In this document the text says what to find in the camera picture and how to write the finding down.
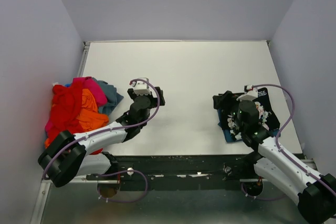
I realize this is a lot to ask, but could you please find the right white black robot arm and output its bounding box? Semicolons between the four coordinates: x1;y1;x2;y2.
213;91;335;223

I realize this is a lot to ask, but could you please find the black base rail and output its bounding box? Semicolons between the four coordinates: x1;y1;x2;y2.
86;153;261;191

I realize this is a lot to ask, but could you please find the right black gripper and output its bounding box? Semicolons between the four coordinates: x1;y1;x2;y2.
213;90;245;132

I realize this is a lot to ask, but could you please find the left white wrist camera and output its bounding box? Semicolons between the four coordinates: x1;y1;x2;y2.
130;78;151;95

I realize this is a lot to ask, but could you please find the black floral folded t shirt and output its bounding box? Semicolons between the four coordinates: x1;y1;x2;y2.
217;88;280;143

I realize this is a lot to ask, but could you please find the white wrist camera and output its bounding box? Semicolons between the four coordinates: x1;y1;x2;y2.
236;85;258;102
130;78;151;95

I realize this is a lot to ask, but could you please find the pink t shirt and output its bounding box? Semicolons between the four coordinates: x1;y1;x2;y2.
72;77;107;107

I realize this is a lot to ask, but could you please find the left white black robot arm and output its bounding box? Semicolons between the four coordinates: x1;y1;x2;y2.
38;87;165;187

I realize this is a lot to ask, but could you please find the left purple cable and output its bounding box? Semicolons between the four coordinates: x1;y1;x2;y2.
41;78;161;204

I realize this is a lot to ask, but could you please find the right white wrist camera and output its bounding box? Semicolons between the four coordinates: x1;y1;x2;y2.
236;85;258;102

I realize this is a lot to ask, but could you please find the orange t shirt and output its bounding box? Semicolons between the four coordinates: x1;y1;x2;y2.
44;89;110;148

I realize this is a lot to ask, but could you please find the red t shirt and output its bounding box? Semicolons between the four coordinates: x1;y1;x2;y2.
44;82;103;156

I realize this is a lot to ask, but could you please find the grey blue t shirt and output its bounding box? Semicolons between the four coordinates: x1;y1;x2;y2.
93;78;124;116

